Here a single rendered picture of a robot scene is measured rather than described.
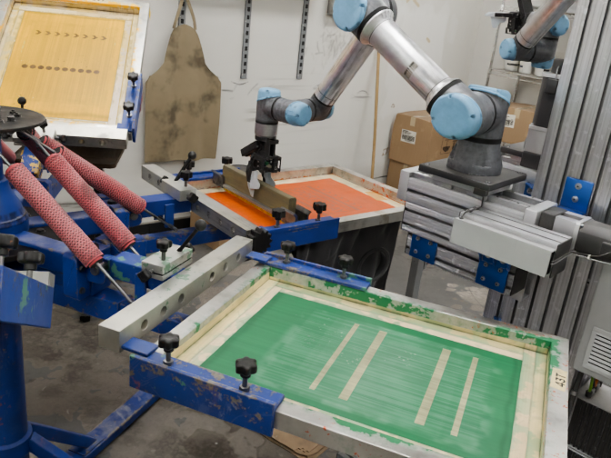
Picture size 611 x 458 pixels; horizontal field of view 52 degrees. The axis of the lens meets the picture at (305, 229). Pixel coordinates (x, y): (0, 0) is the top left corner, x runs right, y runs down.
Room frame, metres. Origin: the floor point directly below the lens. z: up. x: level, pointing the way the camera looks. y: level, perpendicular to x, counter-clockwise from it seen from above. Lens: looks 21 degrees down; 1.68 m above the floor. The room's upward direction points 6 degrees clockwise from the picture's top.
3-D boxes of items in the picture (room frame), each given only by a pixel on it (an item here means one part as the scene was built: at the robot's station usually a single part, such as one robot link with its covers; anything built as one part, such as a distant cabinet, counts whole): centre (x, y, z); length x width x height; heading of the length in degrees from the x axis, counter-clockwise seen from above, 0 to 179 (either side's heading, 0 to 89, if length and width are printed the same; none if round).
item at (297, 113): (2.01, 0.07, 1.32); 0.11 x 0.11 x 0.08; 53
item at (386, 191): (2.20, 0.02, 0.97); 0.79 x 0.58 x 0.04; 130
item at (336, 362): (1.21, -0.03, 1.05); 1.08 x 0.61 x 0.23; 70
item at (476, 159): (1.75, -0.45, 1.31); 0.15 x 0.15 x 0.10
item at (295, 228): (1.83, 0.02, 0.98); 0.30 x 0.05 x 0.07; 130
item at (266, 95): (2.05, 0.16, 1.32); 0.09 x 0.08 x 0.11; 53
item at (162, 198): (1.84, 0.45, 1.02); 0.17 x 0.06 x 0.05; 130
